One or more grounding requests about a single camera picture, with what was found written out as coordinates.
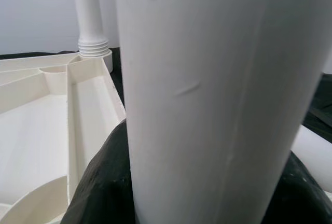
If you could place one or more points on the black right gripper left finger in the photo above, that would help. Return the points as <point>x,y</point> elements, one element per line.
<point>103,182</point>

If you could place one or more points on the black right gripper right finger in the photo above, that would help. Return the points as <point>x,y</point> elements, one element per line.
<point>306,200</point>

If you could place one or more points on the cream plastic children table top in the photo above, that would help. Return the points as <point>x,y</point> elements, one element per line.
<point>39,130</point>

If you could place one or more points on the white plastic table leg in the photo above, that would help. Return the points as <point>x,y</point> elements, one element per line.
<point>88,14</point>
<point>207,91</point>
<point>313,156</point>

